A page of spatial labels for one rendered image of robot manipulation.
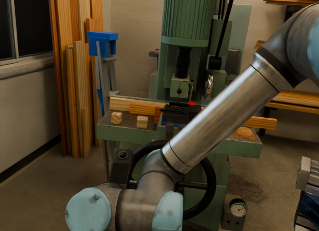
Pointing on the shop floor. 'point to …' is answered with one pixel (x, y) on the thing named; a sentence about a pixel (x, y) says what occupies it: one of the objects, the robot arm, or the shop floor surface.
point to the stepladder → (105, 81)
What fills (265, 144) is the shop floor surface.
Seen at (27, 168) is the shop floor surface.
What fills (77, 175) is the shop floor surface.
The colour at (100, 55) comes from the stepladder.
